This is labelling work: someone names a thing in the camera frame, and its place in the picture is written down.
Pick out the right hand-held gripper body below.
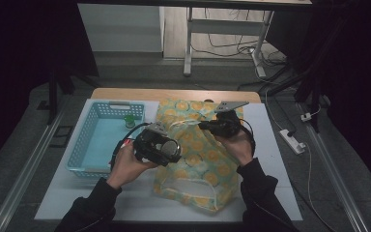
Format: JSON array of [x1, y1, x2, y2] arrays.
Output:
[[214, 101, 250, 138]]

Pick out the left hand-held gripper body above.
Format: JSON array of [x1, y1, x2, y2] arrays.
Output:
[[133, 122, 176, 167]]

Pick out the orange-print cloth tote bag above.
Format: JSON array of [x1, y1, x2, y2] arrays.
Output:
[[153, 98, 245, 214]]

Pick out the blue plastic basket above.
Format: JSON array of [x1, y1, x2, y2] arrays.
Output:
[[66, 100, 147, 180]]

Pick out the person's right hand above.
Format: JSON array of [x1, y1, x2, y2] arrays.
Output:
[[214, 130, 255, 167]]

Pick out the person's left hand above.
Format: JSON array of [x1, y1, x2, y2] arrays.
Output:
[[106, 142, 158, 190]]

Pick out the white table mat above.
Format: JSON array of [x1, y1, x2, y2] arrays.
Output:
[[34, 99, 303, 223]]

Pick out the white power strip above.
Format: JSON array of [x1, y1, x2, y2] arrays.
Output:
[[278, 129, 307, 156]]

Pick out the white-legged desk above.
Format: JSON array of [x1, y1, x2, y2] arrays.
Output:
[[76, 0, 313, 78]]

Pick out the black floor plate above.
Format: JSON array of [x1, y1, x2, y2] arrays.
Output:
[[49, 125, 75, 149]]

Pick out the black metal stand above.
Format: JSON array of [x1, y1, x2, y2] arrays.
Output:
[[46, 64, 100, 126]]

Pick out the white panel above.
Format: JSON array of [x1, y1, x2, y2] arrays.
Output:
[[77, 3, 165, 53]]

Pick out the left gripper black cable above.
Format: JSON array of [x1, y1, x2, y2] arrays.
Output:
[[110, 121, 152, 169]]

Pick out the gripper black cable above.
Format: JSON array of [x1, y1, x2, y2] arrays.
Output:
[[110, 121, 152, 169], [240, 118, 257, 157]]

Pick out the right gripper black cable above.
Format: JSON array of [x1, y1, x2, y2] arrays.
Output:
[[240, 118, 257, 157]]

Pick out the black plug with cable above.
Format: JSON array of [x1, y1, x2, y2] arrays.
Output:
[[270, 93, 299, 138]]

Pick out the black floor cables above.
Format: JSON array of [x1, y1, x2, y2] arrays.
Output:
[[191, 8, 286, 66]]

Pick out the white power strip cord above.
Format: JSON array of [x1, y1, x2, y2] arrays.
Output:
[[302, 143, 331, 232]]

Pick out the aluminium floor rail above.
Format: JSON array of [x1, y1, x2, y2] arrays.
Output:
[[298, 102, 371, 232], [0, 105, 67, 232]]

